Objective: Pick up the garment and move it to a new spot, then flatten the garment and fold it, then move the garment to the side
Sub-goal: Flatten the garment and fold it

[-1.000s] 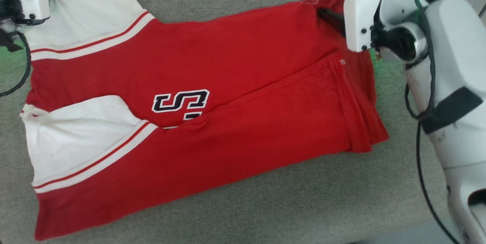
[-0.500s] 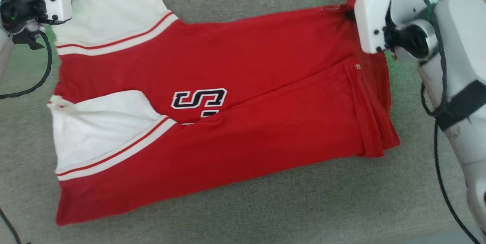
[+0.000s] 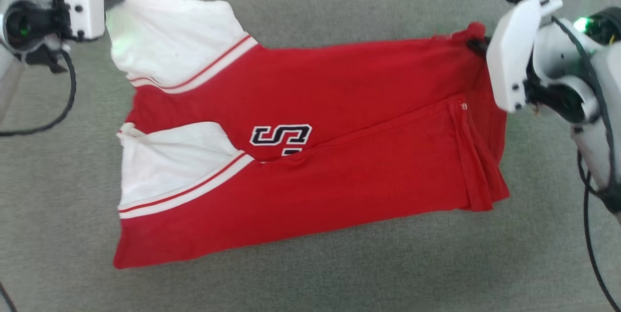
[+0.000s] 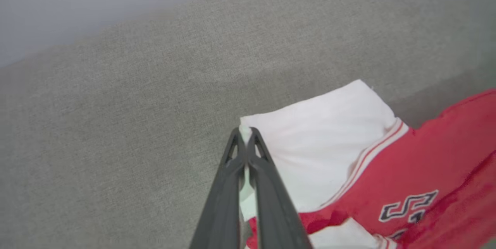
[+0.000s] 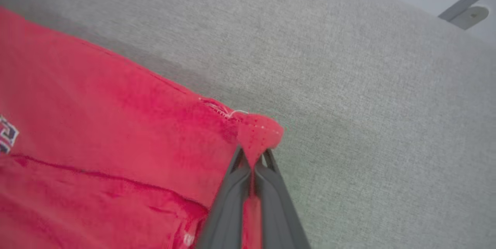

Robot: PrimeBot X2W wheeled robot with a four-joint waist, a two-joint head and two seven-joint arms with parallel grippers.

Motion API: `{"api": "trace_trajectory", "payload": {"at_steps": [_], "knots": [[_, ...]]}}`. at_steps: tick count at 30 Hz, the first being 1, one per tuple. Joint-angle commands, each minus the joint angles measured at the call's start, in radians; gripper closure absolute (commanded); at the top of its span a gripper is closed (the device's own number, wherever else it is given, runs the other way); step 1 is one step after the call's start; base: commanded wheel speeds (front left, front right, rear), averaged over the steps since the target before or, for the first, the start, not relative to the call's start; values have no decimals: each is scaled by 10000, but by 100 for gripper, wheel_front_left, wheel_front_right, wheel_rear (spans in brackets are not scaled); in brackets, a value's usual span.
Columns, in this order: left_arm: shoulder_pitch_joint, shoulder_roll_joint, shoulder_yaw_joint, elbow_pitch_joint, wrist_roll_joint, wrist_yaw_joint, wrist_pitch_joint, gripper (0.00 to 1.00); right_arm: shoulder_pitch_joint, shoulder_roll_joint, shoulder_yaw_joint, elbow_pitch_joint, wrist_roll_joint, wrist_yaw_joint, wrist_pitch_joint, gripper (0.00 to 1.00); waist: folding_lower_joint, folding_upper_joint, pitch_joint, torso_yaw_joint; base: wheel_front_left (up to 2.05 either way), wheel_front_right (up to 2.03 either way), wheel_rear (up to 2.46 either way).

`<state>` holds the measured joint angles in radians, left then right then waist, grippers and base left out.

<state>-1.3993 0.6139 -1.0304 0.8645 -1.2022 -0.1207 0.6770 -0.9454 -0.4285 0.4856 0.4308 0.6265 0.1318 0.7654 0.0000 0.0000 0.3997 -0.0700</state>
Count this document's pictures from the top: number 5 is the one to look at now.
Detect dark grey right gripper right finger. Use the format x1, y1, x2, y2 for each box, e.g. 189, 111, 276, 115
255, 149, 310, 249

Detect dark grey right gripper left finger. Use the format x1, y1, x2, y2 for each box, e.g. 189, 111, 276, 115
196, 146, 251, 249

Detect red basketball jersey white sleeves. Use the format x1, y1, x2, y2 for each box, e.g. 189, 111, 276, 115
0, 7, 285, 249

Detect round grey metal bracket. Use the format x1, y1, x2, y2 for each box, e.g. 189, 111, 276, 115
451, 6, 489, 31

